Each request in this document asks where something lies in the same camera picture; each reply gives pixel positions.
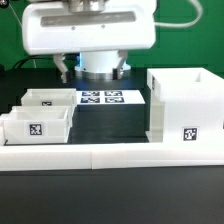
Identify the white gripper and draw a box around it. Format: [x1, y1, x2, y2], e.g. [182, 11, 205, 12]
[22, 1, 157, 83]

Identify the white drawer box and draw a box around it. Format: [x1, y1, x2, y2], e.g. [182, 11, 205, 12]
[3, 106, 71, 145]
[21, 88, 77, 114]

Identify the white drawer cabinet frame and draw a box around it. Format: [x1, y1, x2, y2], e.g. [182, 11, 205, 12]
[146, 68, 224, 143]

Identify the paper sheet with tags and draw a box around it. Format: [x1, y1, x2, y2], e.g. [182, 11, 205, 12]
[76, 90, 145, 105]

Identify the black cable bundle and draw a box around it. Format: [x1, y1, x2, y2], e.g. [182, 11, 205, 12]
[11, 55, 58, 70]

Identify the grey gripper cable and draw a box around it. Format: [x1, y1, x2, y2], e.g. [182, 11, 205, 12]
[155, 0, 204, 29]

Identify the thin white cable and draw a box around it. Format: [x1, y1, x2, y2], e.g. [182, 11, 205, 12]
[7, 3, 24, 28]

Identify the white front fence wall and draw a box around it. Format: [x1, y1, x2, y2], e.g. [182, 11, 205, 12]
[0, 142, 224, 171]

